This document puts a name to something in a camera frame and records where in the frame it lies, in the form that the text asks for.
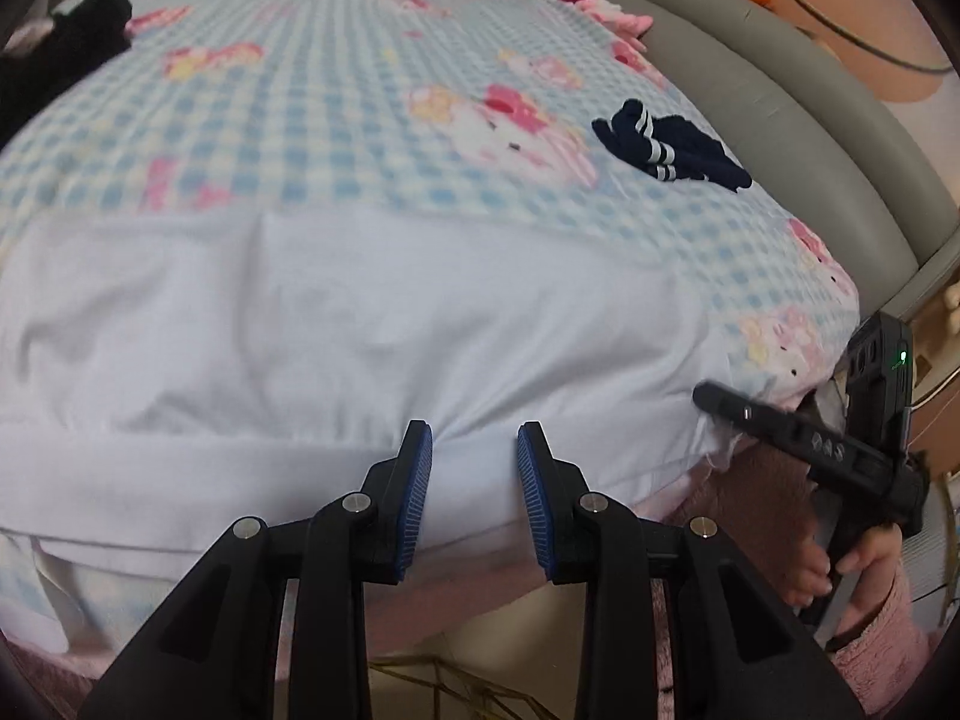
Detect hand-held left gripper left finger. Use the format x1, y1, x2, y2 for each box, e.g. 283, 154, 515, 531
77, 420, 434, 720

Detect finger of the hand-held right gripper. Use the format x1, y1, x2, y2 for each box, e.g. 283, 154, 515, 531
691, 381, 815, 460

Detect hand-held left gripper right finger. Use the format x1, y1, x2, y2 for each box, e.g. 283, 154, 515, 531
516, 421, 867, 720

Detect white shirt with navy trim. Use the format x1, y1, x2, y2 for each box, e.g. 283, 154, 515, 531
0, 206, 740, 653

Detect person's right forearm pink sleeve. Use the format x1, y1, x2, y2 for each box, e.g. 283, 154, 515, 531
825, 562, 938, 717

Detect pile of black clothes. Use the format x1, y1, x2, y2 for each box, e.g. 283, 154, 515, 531
0, 0, 134, 155

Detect person's right hand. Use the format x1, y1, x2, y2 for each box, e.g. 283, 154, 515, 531
791, 527, 905, 610

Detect navy sock with white stripes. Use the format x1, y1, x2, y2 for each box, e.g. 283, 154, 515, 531
591, 99, 680, 173
641, 114, 753, 193

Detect blue checked printed blanket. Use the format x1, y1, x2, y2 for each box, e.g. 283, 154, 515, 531
0, 0, 863, 661

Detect pink plush toy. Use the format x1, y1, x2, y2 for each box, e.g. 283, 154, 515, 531
559, 0, 653, 42

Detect thin yellow wire frame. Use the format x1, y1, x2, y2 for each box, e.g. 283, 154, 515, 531
371, 656, 593, 720

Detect black cable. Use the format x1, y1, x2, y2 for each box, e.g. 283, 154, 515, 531
761, 0, 957, 76

